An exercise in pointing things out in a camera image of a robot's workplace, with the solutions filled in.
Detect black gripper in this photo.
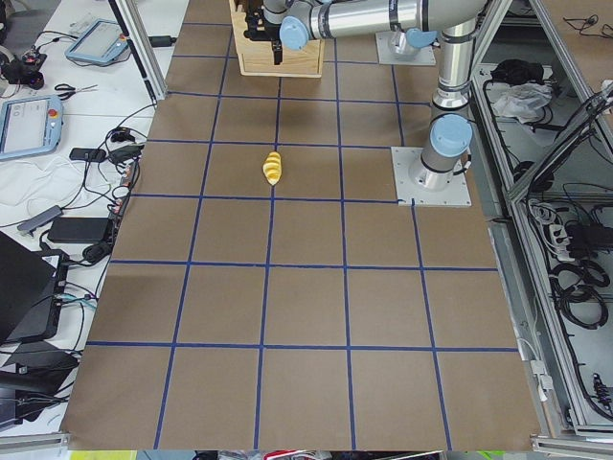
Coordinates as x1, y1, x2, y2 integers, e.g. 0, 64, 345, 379
242, 0, 283, 65

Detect wooden drawer cabinet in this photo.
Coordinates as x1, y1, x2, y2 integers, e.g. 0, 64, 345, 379
229, 0, 325, 79

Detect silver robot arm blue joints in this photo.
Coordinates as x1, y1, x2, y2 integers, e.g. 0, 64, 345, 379
280, 0, 486, 173

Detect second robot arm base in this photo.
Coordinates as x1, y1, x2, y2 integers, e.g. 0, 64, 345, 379
389, 28, 438, 57

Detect yellow toy bread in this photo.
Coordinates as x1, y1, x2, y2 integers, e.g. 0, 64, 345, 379
262, 151, 283, 187

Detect blue teach pendant far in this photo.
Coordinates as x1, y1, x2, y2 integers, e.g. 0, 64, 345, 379
64, 19, 128, 67

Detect blue teach pendant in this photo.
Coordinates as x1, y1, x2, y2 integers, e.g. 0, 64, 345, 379
64, 19, 128, 67
1, 95, 63, 161

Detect black power adapter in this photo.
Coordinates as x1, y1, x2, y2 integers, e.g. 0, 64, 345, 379
69, 148, 107, 163

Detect brown paper mat blue grid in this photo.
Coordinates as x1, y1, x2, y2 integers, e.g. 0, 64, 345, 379
62, 1, 539, 450

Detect crumpled white cloth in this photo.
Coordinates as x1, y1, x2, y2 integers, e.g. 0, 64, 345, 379
492, 82, 553, 124

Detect blue teach pendant near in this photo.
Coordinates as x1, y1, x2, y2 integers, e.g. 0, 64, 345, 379
1, 95, 63, 161

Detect black power brick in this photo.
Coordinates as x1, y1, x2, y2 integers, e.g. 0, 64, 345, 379
48, 217, 110, 243

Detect black laptop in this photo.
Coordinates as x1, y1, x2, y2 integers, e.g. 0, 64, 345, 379
1, 234, 68, 344

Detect rear grey base plate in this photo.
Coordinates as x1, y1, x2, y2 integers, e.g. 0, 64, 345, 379
375, 29, 438, 66

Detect aluminium frame post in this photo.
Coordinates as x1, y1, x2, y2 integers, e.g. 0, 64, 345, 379
108, 0, 168, 105

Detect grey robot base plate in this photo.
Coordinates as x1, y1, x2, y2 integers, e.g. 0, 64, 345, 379
391, 147, 472, 208

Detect black handled scissors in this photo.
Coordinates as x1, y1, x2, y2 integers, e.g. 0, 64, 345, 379
54, 83, 98, 101

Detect coiled black cables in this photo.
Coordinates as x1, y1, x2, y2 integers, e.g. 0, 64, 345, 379
550, 261, 607, 332

